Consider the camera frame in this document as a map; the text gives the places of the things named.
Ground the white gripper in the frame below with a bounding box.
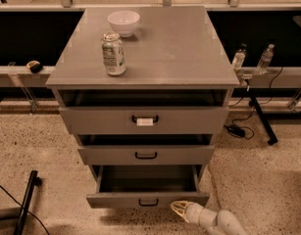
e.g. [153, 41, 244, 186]
[171, 201, 218, 228]

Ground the grey bottom drawer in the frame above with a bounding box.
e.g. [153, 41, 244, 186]
[86, 164, 209, 209]

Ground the grey drawer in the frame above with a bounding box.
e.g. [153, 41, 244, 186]
[60, 98, 228, 134]
[78, 134, 215, 165]
[86, 164, 209, 209]

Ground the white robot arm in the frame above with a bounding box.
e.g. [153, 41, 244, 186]
[171, 201, 248, 235]

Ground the grey middle drawer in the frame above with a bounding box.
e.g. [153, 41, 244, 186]
[78, 134, 215, 165]

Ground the grey drawer cabinet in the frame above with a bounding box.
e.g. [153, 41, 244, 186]
[45, 5, 240, 181]

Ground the grey top drawer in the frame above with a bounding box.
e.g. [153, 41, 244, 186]
[60, 98, 228, 134]

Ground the black stand leg left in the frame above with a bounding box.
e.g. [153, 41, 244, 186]
[13, 170, 42, 235]

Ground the right clear water bottle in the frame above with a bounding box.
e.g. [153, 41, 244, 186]
[256, 44, 275, 74]

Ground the clear water bottle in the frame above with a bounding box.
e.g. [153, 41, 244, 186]
[231, 43, 247, 71]
[256, 44, 275, 74]

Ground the left clear water bottle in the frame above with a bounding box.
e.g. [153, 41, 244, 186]
[231, 43, 247, 71]

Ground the white bowl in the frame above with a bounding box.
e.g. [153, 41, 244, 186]
[108, 11, 140, 37]

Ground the black yellow tape measure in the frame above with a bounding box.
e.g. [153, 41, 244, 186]
[26, 61, 43, 73]

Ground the black power adapter with cable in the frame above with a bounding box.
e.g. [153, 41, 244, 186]
[224, 109, 255, 140]

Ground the black floor cable left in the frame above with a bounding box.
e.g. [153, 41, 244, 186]
[0, 178, 51, 235]

